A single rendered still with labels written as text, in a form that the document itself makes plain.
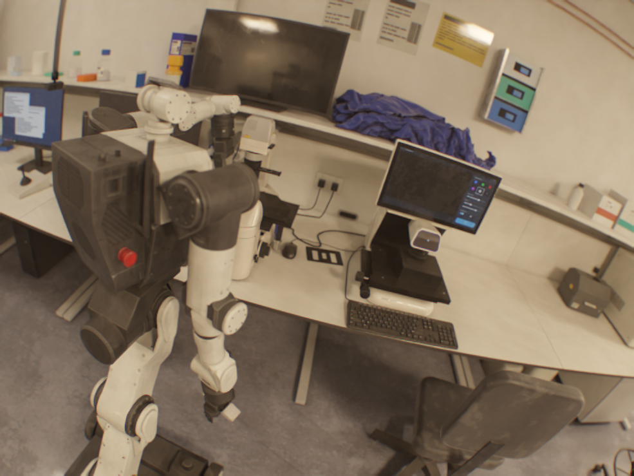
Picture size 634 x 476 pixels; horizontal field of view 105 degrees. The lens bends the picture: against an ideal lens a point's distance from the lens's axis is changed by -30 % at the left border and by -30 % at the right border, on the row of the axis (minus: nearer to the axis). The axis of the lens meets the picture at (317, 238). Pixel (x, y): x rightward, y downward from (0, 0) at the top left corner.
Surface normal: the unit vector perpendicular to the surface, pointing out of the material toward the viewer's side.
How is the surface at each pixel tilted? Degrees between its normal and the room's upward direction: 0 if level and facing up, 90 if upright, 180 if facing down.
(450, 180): 92
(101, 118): 20
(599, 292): 45
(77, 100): 90
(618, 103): 90
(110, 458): 50
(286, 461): 0
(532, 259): 90
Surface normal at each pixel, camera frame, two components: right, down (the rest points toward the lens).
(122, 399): 0.04, -0.43
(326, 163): -0.11, 0.46
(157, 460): 0.24, -0.85
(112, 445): -0.04, -0.23
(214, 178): 0.60, -0.59
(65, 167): -0.46, 0.29
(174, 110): 0.85, 0.41
